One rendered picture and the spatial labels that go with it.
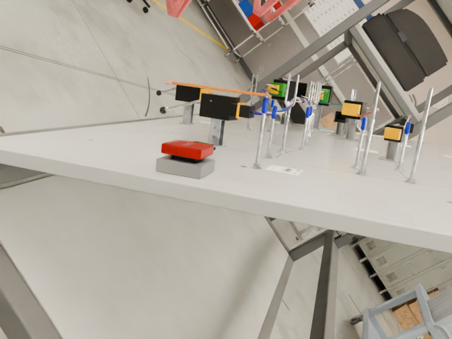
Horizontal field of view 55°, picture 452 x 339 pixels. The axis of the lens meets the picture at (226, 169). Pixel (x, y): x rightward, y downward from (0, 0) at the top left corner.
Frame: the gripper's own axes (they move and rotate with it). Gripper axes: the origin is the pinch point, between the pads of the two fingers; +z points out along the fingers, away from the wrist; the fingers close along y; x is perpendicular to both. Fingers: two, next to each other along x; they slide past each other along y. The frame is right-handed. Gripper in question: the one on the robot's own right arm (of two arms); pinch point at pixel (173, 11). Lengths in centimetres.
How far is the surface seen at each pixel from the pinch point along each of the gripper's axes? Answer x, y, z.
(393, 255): -104, 663, 252
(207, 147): -23.4, -23.5, 14.4
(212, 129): -14.0, -1.5, 17.0
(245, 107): -18.7, -1.7, 11.5
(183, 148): -21.8, -26.3, 14.8
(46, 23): 183, 150, 25
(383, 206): -44, -20, 14
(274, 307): -29, 42, 69
